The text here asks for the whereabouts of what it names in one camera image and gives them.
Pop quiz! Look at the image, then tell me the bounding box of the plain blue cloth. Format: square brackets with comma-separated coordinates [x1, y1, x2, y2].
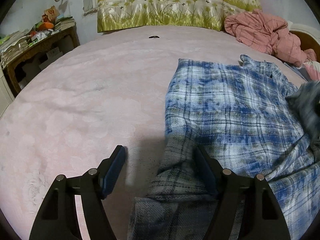
[284, 62, 308, 82]

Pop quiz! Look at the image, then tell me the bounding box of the white and pink pillow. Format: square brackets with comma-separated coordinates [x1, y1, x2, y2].
[304, 60, 320, 82]

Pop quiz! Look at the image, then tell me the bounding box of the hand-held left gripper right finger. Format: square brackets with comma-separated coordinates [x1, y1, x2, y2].
[194, 145, 292, 240]

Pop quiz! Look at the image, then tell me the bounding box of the blue plaid shirt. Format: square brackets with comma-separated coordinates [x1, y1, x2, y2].
[127, 58, 320, 240]

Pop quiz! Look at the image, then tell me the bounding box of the brown wooden side table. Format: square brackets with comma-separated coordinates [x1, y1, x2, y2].
[0, 26, 80, 98]

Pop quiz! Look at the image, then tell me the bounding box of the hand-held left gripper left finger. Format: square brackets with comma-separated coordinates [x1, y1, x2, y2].
[29, 145, 127, 240]

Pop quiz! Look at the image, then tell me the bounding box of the white wooden headboard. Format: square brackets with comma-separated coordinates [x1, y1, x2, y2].
[286, 20, 320, 63]

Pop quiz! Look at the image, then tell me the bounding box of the tree print curtain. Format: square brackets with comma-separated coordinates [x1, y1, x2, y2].
[97, 0, 262, 33]

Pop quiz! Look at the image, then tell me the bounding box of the stack of papers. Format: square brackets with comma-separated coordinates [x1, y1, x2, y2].
[0, 30, 33, 60]

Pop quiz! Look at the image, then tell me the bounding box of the pink checked quilt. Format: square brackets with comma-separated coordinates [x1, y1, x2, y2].
[224, 9, 317, 67]

